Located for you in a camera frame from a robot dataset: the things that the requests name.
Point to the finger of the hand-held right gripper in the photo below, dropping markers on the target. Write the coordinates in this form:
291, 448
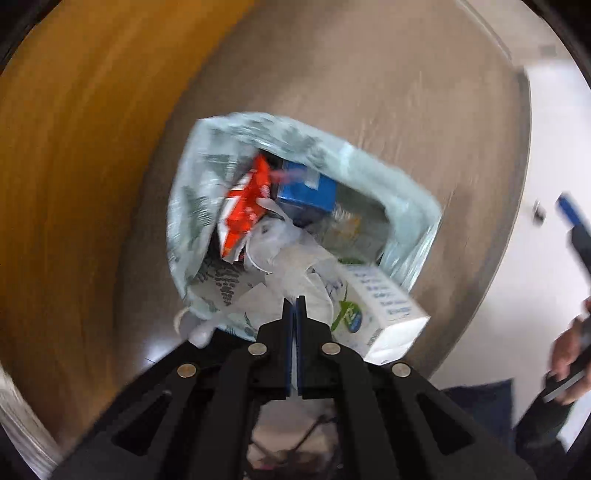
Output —
570, 210

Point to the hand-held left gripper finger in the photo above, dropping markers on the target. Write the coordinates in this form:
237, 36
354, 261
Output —
299, 350
289, 350

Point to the clear plastic bag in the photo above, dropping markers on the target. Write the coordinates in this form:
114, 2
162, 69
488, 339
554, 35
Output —
291, 258

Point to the white milk carton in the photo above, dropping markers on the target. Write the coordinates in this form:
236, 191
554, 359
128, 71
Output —
383, 309

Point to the patterned light green trash bag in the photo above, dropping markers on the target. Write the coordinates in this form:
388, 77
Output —
198, 221

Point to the person's right hand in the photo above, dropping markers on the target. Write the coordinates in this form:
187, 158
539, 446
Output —
563, 350

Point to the dark blue cloth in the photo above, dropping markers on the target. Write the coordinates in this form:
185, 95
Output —
480, 406

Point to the red and white snack packet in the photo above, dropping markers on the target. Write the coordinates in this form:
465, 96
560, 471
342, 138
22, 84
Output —
247, 207

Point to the blue box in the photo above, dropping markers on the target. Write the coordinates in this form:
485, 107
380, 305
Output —
307, 191

